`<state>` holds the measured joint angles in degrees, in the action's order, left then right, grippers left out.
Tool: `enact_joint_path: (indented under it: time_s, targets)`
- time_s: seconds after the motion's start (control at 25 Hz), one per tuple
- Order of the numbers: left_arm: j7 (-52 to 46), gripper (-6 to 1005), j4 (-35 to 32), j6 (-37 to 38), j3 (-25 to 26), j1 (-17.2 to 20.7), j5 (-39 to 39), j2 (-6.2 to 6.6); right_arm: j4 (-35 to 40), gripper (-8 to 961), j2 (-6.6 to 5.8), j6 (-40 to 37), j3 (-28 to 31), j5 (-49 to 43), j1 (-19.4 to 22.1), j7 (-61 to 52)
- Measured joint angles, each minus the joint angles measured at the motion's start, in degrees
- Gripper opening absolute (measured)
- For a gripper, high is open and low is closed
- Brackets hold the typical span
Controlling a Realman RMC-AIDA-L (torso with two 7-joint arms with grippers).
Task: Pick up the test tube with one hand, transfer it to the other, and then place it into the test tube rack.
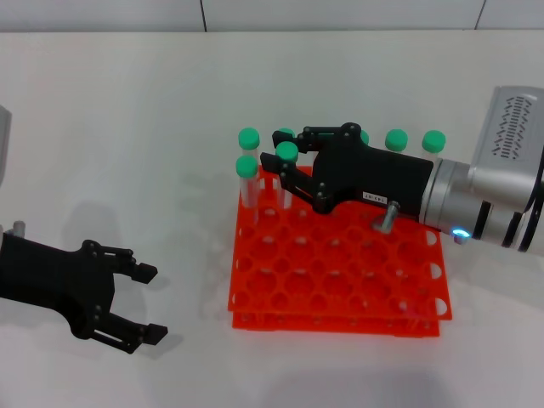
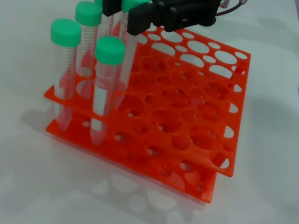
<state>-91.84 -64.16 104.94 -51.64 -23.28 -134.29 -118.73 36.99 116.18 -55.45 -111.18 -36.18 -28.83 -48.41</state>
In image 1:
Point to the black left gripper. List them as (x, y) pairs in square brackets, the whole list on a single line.
[(51, 276)]

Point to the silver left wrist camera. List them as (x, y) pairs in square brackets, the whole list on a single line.
[(4, 144)]

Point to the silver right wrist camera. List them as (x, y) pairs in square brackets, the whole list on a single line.
[(506, 127)]

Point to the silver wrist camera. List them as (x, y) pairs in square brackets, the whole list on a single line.
[(506, 127), (4, 144)]

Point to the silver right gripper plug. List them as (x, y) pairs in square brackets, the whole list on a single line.
[(387, 219)]

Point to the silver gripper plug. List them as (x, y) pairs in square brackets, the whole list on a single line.
[(387, 219), (19, 227)]

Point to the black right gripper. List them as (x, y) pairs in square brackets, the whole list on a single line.
[(374, 178)]

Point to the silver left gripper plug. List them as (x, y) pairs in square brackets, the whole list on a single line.
[(19, 227)]

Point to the orange test tube rack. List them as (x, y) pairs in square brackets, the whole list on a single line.
[(340, 272)]

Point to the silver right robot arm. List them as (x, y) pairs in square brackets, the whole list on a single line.
[(450, 200)]

